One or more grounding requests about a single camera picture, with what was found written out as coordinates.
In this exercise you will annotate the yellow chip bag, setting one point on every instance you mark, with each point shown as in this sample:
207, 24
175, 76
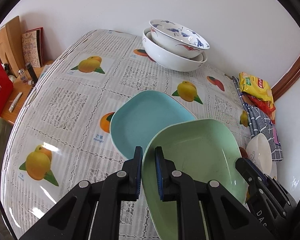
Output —
256, 85

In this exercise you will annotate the large plain white bowl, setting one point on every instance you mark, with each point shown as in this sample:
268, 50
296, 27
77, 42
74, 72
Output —
170, 61

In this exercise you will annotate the pale green cloth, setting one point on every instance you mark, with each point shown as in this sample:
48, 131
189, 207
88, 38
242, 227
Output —
0, 142

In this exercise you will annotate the red paper bag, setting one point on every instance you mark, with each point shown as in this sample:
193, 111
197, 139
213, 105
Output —
0, 92

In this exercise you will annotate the grey checked cloth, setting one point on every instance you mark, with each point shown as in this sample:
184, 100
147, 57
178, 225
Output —
258, 120

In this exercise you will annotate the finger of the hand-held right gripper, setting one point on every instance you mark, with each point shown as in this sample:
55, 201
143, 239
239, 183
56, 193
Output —
263, 176
247, 171

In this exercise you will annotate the light wooden chair back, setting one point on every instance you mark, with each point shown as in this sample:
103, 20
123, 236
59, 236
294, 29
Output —
12, 42

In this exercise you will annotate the small clear bottle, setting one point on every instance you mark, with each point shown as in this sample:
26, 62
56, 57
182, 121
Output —
22, 76

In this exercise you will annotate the wooden side table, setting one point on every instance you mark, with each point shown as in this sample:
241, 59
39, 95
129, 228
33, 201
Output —
22, 107

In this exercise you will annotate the small white bottle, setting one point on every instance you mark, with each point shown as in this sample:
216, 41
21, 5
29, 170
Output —
30, 82

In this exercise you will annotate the brown wooden door frame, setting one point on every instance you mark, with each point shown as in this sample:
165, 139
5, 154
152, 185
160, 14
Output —
295, 72

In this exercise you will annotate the light blue square plate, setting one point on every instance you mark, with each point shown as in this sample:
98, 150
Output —
140, 122

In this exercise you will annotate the pink cloth piece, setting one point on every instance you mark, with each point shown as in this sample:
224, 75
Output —
275, 135

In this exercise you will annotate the red chip bag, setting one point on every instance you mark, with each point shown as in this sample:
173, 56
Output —
263, 105

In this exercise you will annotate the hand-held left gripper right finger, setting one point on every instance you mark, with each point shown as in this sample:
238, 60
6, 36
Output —
158, 172

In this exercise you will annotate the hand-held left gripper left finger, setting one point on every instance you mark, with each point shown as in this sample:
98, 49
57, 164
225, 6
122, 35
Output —
139, 170

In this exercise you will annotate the white bowl blue crane print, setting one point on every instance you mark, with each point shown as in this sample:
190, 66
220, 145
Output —
172, 46

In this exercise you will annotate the white pen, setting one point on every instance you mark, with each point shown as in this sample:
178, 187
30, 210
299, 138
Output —
15, 102

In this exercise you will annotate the light green square plate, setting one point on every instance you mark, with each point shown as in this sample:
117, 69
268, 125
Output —
197, 150

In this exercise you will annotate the black tube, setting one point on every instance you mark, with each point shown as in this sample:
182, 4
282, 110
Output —
31, 72

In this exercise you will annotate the doodle print booklet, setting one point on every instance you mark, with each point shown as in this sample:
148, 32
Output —
31, 47

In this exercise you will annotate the white bowl grey swirl print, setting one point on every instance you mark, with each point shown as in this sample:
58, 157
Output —
261, 152

